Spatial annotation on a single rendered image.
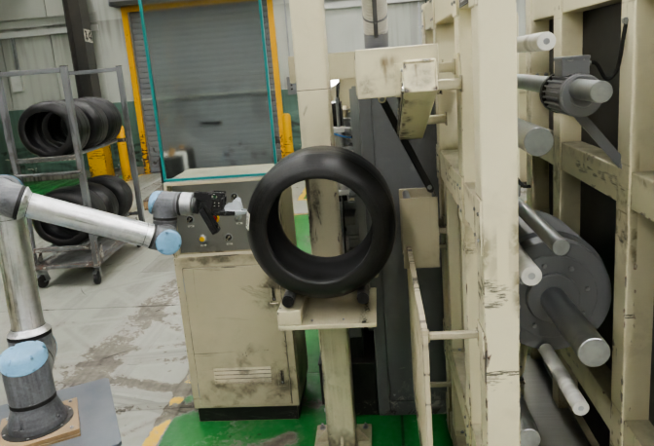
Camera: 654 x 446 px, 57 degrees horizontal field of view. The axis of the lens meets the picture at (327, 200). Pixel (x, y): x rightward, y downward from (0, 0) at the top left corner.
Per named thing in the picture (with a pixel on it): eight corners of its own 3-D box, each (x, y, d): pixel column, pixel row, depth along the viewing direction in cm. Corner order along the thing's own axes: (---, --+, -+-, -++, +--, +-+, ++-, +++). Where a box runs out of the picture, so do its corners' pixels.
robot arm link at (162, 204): (155, 213, 235) (155, 188, 233) (186, 215, 234) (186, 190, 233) (146, 217, 225) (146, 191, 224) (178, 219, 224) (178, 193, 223)
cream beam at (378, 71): (360, 91, 238) (357, 53, 235) (423, 86, 236) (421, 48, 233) (355, 100, 179) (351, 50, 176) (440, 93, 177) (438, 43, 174)
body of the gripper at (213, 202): (223, 195, 222) (191, 193, 223) (223, 217, 224) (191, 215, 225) (228, 191, 230) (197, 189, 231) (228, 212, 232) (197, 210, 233)
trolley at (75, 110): (92, 246, 663) (62, 70, 621) (149, 242, 660) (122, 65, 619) (32, 291, 533) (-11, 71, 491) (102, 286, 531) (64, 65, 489)
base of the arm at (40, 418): (11, 445, 194) (4, 418, 193) (5, 422, 210) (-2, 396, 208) (72, 423, 204) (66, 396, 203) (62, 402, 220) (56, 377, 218)
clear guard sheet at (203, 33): (164, 181, 285) (135, -29, 265) (278, 173, 280) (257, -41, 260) (163, 181, 284) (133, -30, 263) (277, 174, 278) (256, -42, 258)
